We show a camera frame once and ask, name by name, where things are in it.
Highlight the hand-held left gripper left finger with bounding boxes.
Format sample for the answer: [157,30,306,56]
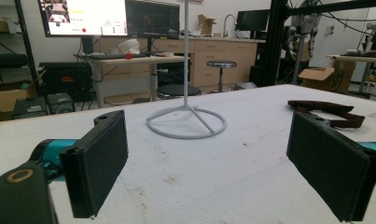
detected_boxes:
[59,109,130,219]

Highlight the black metal frame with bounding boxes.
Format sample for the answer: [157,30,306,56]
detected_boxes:
[260,0,376,88]

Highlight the wooden cabinet counter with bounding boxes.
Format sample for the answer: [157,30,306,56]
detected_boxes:
[95,35,258,93]

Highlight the white crumpled cloth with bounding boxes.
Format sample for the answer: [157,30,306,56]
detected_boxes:
[118,37,141,55]

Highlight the small black monitor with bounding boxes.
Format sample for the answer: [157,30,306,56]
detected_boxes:
[234,8,272,33]

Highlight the black keyboard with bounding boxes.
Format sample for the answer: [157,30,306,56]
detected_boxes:
[87,53,146,61]

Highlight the bright computer monitor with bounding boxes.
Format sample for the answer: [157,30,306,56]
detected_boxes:
[36,0,129,38]

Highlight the black round stool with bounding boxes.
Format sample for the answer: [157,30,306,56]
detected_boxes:
[156,83,202,101]

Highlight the chrome faucet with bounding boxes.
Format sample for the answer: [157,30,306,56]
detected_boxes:
[222,13,238,38]

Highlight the white metal stand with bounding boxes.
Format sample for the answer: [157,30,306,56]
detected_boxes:
[146,0,228,140]

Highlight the round metal stool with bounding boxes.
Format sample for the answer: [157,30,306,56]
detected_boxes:
[206,60,238,93]

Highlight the dark brown strap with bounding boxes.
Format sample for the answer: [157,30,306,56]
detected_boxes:
[286,99,366,130]

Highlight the brown cardboard box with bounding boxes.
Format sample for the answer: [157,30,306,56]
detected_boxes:
[0,79,38,123]

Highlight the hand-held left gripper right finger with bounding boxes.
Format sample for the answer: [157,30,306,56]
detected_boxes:
[285,110,376,223]

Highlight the wooden side table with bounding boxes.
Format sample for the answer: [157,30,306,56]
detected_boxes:
[327,53,376,96]

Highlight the black shelf rack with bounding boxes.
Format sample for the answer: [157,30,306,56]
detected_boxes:
[0,0,40,96]

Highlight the black electronic box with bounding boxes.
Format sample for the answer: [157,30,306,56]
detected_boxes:
[46,91,76,115]
[12,96,48,120]

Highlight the wooden standing desk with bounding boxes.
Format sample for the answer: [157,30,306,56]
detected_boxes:
[74,53,189,108]

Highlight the open cardboard box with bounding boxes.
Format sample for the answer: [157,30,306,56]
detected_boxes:
[298,59,356,95]

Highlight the dark computer monitor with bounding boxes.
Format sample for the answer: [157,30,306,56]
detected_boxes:
[125,0,181,40]

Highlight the black equipment case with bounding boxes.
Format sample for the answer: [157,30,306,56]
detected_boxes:
[38,61,94,103]

